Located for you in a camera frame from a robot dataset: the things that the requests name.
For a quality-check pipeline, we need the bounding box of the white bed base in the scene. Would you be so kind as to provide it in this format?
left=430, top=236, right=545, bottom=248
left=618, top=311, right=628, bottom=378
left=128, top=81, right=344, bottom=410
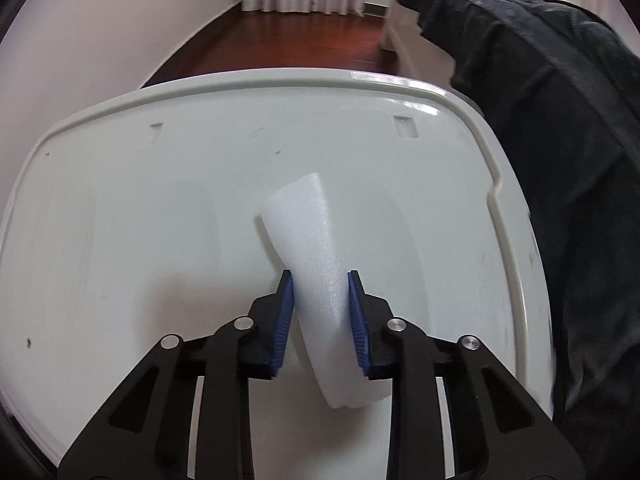
left=384, top=2, right=431, bottom=77

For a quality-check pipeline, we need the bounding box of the dark cloth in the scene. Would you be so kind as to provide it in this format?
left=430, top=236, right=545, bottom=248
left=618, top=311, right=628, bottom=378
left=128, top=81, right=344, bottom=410
left=382, top=0, right=640, bottom=480

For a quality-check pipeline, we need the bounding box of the white foam tube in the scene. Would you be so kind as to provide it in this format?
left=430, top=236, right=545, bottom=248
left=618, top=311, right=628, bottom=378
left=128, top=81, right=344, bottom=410
left=257, top=172, right=393, bottom=410

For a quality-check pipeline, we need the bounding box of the white plastic storage box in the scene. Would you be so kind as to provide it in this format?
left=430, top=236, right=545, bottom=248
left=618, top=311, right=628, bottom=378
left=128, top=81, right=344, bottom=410
left=0, top=67, right=558, bottom=471

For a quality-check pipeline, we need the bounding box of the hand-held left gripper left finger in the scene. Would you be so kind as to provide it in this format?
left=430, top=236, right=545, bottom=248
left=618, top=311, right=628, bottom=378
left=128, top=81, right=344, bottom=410
left=57, top=269, right=297, bottom=480

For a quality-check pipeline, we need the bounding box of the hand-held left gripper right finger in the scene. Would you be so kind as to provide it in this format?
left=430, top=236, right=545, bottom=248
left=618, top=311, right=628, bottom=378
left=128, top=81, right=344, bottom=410
left=346, top=269, right=586, bottom=480

